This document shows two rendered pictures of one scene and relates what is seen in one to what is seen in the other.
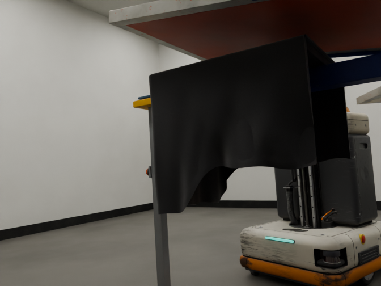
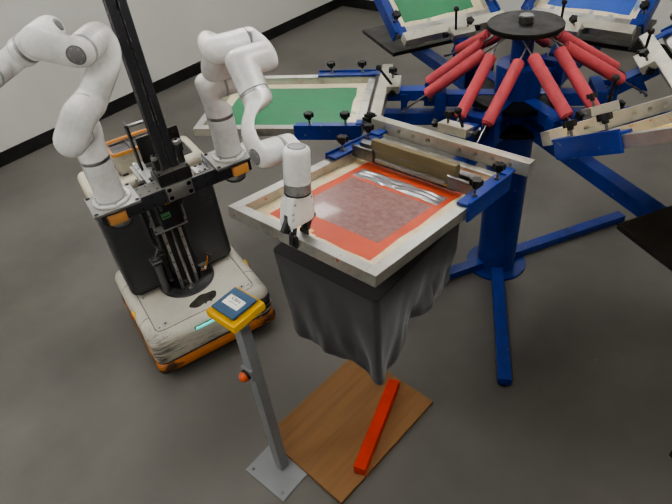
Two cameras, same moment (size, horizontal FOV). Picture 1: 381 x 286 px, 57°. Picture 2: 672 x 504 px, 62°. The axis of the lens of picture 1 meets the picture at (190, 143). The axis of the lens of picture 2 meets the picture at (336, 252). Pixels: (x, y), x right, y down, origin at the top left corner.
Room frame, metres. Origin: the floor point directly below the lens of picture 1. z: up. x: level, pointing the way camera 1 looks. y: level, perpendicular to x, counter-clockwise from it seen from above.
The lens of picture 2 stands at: (0.95, 1.29, 2.15)
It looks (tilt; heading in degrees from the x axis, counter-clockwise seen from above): 40 degrees down; 280
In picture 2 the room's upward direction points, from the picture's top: 7 degrees counter-clockwise
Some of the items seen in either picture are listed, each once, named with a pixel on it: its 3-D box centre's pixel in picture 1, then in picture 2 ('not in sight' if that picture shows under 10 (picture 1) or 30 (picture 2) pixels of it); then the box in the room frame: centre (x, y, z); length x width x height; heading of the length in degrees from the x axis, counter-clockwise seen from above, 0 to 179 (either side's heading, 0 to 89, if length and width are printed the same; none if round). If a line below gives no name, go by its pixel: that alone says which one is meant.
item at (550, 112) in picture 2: not in sight; (516, 97); (0.48, -1.13, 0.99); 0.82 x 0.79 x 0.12; 56
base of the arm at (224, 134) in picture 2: not in sight; (223, 133); (1.62, -0.46, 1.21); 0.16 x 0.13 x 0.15; 129
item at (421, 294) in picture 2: (225, 135); (417, 300); (0.93, -0.09, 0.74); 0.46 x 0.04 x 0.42; 56
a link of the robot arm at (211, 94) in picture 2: not in sight; (217, 93); (1.61, -0.46, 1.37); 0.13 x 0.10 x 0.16; 36
